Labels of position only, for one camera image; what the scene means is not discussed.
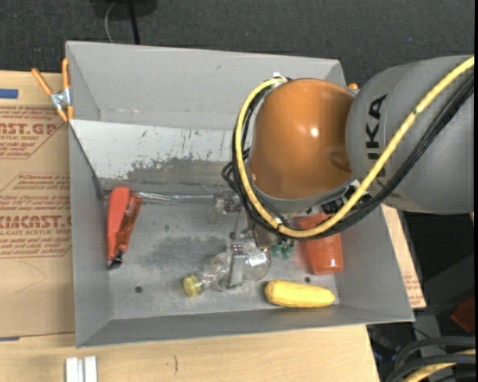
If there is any clear plastic bottle yellow cap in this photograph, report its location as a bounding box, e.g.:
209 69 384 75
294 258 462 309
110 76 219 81
182 248 272 298

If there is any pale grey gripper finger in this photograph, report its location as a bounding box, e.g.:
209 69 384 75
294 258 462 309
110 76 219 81
248 251 269 269
227 243 249 289

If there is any grey metal bin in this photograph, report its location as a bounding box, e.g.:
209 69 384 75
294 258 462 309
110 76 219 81
65 41 417 349

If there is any orange translucent cup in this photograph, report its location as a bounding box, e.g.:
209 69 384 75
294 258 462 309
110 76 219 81
297 212 345 276

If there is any brown cardboard board red print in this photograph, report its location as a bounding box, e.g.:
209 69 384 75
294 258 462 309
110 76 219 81
0 68 428 341

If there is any yellow toy corn cob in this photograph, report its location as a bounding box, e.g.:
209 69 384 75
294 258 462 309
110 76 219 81
264 279 337 309

